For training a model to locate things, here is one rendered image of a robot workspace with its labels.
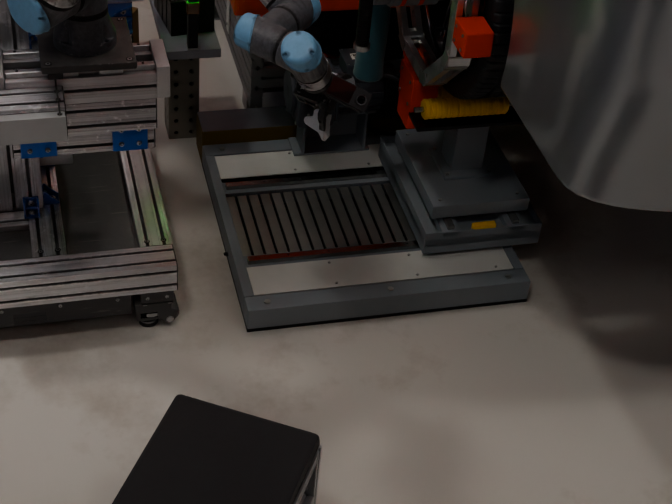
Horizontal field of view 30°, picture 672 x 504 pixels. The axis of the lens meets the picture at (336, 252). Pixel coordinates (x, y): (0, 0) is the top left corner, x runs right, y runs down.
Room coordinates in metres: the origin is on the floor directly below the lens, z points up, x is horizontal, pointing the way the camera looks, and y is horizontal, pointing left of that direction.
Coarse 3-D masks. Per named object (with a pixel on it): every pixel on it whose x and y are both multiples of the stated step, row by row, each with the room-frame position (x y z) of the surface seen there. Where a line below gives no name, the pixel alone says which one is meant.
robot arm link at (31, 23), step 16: (16, 0) 2.46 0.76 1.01; (32, 0) 2.43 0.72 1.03; (48, 0) 2.43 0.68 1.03; (64, 0) 2.45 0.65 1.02; (80, 0) 2.54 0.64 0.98; (16, 16) 2.46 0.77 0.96; (32, 16) 2.44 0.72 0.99; (48, 16) 2.44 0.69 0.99; (64, 16) 2.48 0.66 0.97; (32, 32) 2.44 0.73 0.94
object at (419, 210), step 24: (384, 144) 3.27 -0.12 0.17; (384, 168) 3.24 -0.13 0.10; (408, 192) 3.06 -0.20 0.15; (408, 216) 2.99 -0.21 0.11; (480, 216) 2.98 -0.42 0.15; (504, 216) 2.96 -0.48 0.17; (528, 216) 3.00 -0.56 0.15; (432, 240) 2.85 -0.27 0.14; (456, 240) 2.87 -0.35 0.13; (480, 240) 2.89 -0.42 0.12; (504, 240) 2.91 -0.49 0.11; (528, 240) 2.94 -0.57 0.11
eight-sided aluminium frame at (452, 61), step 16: (464, 0) 2.82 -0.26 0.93; (400, 16) 3.21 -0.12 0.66; (416, 16) 3.21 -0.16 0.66; (400, 32) 3.18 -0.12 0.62; (416, 32) 3.18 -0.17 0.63; (448, 32) 2.84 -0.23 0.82; (416, 48) 3.10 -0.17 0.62; (448, 48) 2.84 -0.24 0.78; (416, 64) 3.03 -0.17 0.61; (432, 64) 2.92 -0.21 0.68; (448, 64) 2.81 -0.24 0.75; (464, 64) 2.83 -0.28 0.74; (432, 80) 2.92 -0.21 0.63; (448, 80) 2.94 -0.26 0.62
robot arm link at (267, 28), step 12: (276, 12) 2.30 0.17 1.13; (288, 12) 2.31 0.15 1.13; (240, 24) 2.25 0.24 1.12; (252, 24) 2.24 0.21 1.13; (264, 24) 2.25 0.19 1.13; (276, 24) 2.26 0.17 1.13; (288, 24) 2.28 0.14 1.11; (240, 36) 2.24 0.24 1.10; (252, 36) 2.23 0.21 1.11; (264, 36) 2.22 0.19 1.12; (276, 36) 2.22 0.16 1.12; (252, 48) 2.22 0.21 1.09; (264, 48) 2.21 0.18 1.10; (276, 48) 2.20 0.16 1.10
